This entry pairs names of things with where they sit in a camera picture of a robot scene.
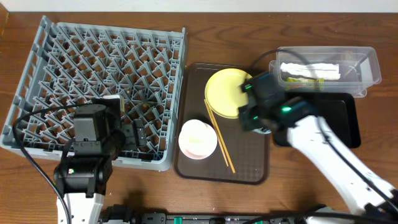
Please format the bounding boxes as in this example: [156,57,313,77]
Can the green orange snack wrapper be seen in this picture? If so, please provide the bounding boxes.
[286,77,325,83]

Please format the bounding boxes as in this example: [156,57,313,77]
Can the light blue bowl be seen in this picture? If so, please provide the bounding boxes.
[253,128,272,134]

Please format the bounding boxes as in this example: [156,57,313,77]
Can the white paper cup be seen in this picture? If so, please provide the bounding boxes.
[178,119,210,157]

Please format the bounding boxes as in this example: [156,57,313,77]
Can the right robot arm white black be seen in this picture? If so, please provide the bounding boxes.
[238,96,397,220]

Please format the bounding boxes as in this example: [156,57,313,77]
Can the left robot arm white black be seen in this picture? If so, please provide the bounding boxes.
[53,104,147,223]

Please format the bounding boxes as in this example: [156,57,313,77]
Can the clear plastic waste bin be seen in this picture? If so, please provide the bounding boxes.
[269,46,382,98]

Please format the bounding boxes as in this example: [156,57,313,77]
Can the grey plastic dishwasher rack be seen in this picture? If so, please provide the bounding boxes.
[1,17,188,171]

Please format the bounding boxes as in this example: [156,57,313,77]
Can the yellow round plate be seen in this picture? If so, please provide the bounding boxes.
[205,68,252,119]

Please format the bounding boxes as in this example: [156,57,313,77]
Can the wooden chopstick right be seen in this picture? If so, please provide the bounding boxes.
[203,99,236,174]

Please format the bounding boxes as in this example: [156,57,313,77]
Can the wooden chopstick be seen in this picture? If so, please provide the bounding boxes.
[203,99,236,174]
[203,99,229,167]

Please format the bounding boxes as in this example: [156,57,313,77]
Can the wooden chopstick left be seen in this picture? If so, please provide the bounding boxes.
[203,99,229,167]

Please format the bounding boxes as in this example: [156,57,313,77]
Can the brown plastic serving tray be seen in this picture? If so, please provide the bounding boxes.
[174,63,271,185]

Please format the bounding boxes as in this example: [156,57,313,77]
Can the pink white small plate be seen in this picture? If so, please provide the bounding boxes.
[178,124,218,160]

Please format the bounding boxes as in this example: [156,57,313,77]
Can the white crumpled tissue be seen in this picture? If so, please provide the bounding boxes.
[280,63,341,80]

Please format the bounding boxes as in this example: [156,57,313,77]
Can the black rectangular tray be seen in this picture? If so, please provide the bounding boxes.
[285,91,361,148]

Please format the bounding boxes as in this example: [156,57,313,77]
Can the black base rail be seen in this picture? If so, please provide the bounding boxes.
[97,204,308,224]

